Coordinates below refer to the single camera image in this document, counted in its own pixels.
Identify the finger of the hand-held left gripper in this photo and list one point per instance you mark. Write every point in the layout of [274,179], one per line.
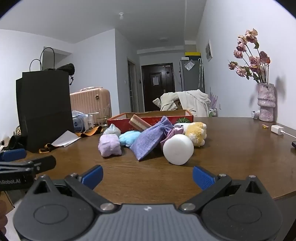
[46,163]
[13,154]

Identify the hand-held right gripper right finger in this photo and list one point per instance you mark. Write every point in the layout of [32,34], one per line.
[203,177]

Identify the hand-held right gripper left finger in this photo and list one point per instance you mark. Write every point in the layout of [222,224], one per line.
[92,176]

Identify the lavender plush toy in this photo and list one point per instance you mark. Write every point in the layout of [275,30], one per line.
[108,146]

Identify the white foam roll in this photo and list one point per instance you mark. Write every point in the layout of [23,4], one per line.
[178,149]

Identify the yellow and white plush toy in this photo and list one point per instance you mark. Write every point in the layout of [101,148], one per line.
[196,133]

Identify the iridescent pouch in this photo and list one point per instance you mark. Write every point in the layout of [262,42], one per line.
[112,131]

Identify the light blue plush toy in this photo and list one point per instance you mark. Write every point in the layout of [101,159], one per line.
[129,138]

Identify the pink satin scrunchie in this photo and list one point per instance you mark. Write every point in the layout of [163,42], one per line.
[171,134]

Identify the red cardboard box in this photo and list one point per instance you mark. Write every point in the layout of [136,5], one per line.
[182,120]

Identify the pink layered sponge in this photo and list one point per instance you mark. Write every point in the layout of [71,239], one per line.
[138,122]

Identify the person's left hand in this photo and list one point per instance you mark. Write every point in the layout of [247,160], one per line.
[2,217]

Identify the white paper sheet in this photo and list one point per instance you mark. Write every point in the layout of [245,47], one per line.
[66,139]

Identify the black paper bag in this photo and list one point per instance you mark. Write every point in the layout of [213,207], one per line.
[44,111]

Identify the white spray bottle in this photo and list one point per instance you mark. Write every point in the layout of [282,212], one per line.
[90,124]

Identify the blue and white packet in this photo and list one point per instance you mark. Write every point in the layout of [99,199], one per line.
[79,122]

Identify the clear glass jar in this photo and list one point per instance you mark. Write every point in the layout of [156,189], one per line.
[101,120]

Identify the small storage cart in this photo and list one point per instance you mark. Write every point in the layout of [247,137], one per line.
[212,113]

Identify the brown chair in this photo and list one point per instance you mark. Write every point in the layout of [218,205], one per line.
[178,105]

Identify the pink suitcase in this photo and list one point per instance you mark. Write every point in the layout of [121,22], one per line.
[92,99]

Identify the white coat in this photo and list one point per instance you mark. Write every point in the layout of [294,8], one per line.
[194,99]

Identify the small white jar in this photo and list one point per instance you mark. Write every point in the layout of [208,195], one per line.
[255,114]

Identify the white charger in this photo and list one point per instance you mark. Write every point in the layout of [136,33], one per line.
[277,129]

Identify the grey interior door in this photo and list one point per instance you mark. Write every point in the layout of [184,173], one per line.
[133,88]

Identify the black cap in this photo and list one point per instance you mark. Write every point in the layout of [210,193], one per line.
[66,67]

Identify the grey refrigerator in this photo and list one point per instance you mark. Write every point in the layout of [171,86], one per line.
[192,78]

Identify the dark entrance door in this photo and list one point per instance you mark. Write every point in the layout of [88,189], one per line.
[148,92]

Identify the hanging umbrella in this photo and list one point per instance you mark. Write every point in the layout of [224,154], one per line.
[200,74]

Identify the clear bag on refrigerator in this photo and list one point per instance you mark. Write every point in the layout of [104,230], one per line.
[189,65]

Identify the yellow box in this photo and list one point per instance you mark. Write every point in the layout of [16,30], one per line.
[192,53]

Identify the dried rose bouquet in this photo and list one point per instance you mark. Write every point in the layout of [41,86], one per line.
[254,61]

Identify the white ceiling fixture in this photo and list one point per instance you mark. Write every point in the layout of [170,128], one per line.
[121,15]

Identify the wall electric panel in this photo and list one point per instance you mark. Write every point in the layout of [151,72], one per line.
[208,51]

